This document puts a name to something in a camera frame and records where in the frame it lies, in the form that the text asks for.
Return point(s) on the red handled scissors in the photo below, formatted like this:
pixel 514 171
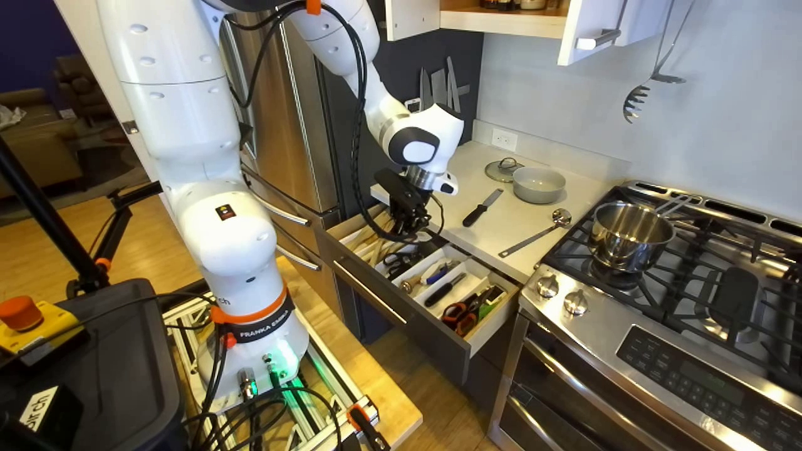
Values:
pixel 462 316

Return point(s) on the wall knife rack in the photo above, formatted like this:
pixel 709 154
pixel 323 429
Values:
pixel 442 89

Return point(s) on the black peeler in drawer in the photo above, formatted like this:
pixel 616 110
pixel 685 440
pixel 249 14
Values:
pixel 444 288

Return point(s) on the stainless steel pot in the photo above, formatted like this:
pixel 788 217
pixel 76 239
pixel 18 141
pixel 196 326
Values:
pixel 627 237

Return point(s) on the white wall outlet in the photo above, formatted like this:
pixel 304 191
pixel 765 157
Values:
pixel 504 139

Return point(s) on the grey bowl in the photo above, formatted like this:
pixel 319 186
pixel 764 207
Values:
pixel 541 186

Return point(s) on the stainless steel oven range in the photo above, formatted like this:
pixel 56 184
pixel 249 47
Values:
pixel 700 351

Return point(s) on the white drawer organizer tray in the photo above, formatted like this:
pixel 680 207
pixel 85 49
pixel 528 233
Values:
pixel 491 288

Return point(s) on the round pot lid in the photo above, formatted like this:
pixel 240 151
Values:
pixel 502 169

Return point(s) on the open wooden kitchen drawer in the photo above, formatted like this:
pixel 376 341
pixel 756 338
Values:
pixel 454 356

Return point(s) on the wooden table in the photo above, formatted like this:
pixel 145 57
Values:
pixel 400 414

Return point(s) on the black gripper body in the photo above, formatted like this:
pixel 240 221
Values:
pixel 407 204

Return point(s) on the black handled scissors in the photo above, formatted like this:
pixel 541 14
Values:
pixel 397 263

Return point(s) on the black tripod stand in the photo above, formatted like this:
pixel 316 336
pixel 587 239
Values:
pixel 91 266

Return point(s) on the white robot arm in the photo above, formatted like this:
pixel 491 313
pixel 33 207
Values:
pixel 168 63

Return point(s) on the white upper cabinet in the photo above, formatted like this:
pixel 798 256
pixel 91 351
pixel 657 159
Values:
pixel 583 28

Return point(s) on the stainless steel refrigerator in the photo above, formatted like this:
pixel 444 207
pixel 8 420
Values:
pixel 290 154

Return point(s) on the red emergency stop button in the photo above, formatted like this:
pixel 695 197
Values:
pixel 22 313

